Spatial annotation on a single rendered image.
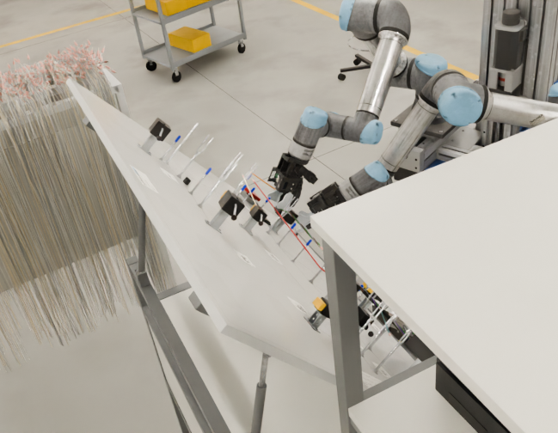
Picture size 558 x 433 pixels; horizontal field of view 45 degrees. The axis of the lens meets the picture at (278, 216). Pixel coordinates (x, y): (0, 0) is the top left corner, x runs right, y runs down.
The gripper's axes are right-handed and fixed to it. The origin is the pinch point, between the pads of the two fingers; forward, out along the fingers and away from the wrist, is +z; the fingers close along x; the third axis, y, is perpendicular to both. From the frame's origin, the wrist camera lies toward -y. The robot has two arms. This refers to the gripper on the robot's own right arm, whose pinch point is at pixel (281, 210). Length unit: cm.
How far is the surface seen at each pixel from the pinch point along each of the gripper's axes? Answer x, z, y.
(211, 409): 44, 34, 39
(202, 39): -371, 52, -193
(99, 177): -71, 30, 27
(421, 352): 76, -10, 17
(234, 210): 35, -22, 49
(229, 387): 27, 48, 18
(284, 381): 35, 40, 5
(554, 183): 97, -66, 47
